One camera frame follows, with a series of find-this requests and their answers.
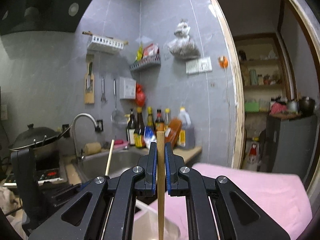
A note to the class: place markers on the wooden chopstick in holder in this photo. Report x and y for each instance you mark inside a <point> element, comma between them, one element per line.
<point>109,158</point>

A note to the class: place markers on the red plastic bag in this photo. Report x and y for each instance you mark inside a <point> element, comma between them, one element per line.
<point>140,96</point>

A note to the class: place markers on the grey wall shelf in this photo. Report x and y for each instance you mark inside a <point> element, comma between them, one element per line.
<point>146,62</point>

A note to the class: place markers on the dark grey cabinet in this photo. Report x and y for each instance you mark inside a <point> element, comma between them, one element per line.
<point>289,145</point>

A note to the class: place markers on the white salt packet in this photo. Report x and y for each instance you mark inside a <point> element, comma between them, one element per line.
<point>149,136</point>

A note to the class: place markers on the white plastic utensil holder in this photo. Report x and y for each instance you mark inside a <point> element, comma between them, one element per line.
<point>145,224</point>

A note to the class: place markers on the black pot on cabinet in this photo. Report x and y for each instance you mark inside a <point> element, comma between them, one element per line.
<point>307,106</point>

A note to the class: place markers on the orange wall hook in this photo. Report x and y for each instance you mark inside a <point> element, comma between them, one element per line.
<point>223,62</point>

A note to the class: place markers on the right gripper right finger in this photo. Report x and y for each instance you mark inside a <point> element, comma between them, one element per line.
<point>210,212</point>

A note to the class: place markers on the wooden knife holder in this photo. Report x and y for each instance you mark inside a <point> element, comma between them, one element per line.
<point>89,97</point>

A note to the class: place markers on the dark wine bottle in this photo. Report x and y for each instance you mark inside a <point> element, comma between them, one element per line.
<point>131,127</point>

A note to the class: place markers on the black wok with lid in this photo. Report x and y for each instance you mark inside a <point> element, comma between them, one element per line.
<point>42,140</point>

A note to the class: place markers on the loofah sponge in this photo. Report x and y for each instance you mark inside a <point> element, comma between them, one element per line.
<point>92,148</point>

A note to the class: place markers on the white wall switch socket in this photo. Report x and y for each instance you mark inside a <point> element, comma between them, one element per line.
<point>197,66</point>

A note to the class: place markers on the wooden chopstick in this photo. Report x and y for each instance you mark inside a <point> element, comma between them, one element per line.
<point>160,183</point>
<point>109,158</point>

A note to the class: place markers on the hanging mesh strainer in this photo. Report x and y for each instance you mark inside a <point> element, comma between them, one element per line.
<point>117,117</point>

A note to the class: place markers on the dark soy sauce bottle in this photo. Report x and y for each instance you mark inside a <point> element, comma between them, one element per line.
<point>139,131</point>

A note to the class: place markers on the pink table cloth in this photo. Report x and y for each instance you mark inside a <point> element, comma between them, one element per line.
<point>281,196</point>

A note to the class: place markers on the white box on wall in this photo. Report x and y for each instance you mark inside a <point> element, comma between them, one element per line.
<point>127,88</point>

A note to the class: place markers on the plastic bag of dried goods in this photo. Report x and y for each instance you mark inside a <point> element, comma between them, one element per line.
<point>183,46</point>

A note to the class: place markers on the curved chrome faucet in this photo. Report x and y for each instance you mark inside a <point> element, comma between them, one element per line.
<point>78,132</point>

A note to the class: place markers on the black induction cooker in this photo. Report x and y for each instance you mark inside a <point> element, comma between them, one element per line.
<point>51,170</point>

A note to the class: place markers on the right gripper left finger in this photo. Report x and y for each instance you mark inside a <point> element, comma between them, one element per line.
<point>104,208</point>

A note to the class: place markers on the large oil jug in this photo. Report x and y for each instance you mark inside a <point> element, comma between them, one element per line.
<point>186,138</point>

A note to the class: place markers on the red cap sauce bottle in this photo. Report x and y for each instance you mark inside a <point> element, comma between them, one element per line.
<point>159,123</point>

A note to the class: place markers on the hanging metal peeler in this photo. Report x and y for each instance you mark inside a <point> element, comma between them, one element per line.
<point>103,98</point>

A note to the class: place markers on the black range hood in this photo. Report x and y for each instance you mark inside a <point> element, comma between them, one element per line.
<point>42,15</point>

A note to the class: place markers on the white wall basket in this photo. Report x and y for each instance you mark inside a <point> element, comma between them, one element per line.
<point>104,44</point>

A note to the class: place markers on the yellow cap bottle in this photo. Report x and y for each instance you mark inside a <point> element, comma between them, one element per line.
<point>167,118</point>

